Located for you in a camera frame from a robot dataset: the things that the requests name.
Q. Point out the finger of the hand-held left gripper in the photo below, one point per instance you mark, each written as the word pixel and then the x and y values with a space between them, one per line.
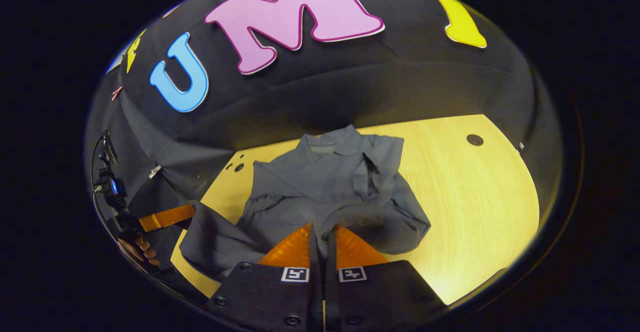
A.
pixel 167 217

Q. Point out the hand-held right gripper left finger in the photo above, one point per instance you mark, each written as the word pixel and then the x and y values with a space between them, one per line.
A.
pixel 280 302

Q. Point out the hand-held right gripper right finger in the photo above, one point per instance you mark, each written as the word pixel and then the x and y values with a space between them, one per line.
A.
pixel 370 302

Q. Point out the grey button-up shirt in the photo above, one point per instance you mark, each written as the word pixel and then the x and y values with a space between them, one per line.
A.
pixel 325 187

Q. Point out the red clip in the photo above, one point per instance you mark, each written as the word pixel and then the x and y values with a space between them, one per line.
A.
pixel 116 92

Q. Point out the black backdrop cloth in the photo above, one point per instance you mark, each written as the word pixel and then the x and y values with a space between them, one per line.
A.
pixel 400 72

